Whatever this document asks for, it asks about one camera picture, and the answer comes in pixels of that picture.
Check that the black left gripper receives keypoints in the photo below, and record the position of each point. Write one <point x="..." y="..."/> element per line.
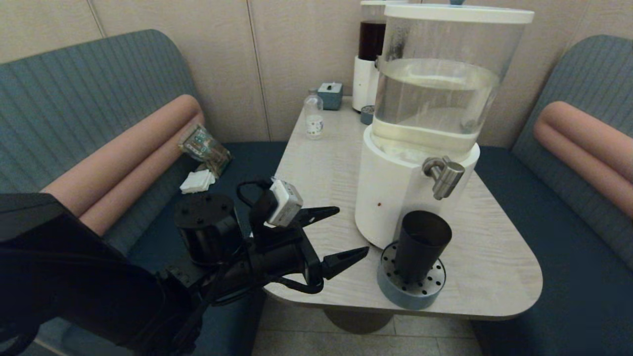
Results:
<point x="282" y="252"/>

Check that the clear water dispenser white base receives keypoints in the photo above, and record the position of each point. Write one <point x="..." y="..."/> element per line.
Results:
<point x="395" y="198"/>

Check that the black plastic cup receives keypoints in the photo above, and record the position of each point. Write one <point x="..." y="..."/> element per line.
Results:
<point x="420" y="247"/>

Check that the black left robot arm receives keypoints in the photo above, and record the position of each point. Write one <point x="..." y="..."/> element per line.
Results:
<point x="99" y="287"/>

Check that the round blue drip tray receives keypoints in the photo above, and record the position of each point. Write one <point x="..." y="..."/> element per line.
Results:
<point x="413" y="295"/>

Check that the small clear bottle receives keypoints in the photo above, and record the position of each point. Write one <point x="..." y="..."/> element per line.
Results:
<point x="313" y="118"/>

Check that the small blue drip tray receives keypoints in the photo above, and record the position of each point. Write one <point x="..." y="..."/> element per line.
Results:
<point x="366" y="115"/>

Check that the small blue box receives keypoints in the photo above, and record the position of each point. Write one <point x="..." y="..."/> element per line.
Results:
<point x="330" y="96"/>

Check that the white napkin stack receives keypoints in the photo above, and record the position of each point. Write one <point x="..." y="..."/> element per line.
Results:
<point x="198" y="182"/>

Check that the green snack packet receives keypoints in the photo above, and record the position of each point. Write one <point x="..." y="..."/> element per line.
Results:
<point x="205" y="148"/>

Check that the dark drink dispenser white base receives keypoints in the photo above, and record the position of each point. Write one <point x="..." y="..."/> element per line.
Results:
<point x="365" y="84"/>

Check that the pink bolster cushion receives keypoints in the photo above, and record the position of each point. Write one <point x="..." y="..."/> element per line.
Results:
<point x="583" y="143"/>
<point x="123" y="158"/>

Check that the teal bench seat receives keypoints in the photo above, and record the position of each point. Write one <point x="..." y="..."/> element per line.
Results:
<point x="568" y="247"/>
<point x="74" y="84"/>

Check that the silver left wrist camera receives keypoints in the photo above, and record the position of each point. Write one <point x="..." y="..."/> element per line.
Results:
<point x="284" y="203"/>

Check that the round table pedestal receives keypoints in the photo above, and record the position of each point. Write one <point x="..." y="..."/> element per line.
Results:
<point x="357" y="321"/>

